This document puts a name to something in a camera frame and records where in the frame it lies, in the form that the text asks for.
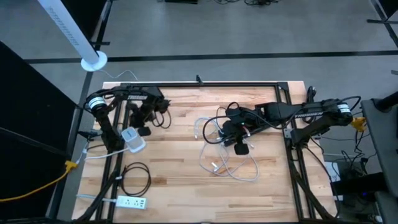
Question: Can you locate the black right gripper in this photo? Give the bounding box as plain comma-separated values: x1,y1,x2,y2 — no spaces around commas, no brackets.
221,107,259,147

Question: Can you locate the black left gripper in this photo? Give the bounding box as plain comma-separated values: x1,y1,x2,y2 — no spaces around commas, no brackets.
127,93,172,127

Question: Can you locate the thin black USB cable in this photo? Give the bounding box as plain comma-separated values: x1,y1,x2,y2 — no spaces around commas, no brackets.
202,101,242,146

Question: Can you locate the white tower power strip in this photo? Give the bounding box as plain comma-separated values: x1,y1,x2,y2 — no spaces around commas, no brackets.
120,126,147,154

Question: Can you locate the thick black cable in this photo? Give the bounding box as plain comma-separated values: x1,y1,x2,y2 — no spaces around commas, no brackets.
119,161,152,198

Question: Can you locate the white paper sheet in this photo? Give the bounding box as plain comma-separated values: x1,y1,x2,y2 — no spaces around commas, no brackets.
324,161,342,183

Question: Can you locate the black curtain partition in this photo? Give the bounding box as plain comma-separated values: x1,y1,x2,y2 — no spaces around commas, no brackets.
0,40,80,218
60,0,108,43

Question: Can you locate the yellow plug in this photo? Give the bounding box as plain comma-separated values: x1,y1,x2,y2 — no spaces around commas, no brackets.
348,116,367,133

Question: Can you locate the black floor equipment box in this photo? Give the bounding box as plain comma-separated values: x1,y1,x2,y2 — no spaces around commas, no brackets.
329,158,388,215

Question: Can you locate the black stand leg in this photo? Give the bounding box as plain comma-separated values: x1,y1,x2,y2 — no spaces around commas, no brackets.
366,0,398,50

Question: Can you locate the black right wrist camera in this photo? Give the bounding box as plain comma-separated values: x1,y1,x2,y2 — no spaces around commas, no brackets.
234,142,250,156

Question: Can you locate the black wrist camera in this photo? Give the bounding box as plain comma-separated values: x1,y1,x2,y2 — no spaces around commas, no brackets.
234,142,250,156
136,126,152,138

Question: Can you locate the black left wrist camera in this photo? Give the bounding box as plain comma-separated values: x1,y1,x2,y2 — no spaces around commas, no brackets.
136,126,152,138

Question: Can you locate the black left wrist camera cable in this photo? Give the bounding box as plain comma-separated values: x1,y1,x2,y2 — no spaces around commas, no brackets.
151,107,172,129

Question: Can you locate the white fan cord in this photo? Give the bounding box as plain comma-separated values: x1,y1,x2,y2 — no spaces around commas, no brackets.
98,68,139,82

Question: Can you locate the white tower strip cord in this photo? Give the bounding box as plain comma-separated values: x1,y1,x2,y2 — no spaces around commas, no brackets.
75,141,131,162

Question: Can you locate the black power strip cord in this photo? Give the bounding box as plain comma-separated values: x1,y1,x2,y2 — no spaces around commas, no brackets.
306,85,317,102

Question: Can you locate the yellow extension cord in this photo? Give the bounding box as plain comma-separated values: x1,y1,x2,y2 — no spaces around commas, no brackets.
0,160,79,203

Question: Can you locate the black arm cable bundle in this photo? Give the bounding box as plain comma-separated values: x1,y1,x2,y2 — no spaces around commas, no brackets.
74,167,124,222
290,146,338,222

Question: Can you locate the white flat strip cord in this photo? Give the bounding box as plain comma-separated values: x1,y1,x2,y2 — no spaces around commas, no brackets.
76,194,118,203

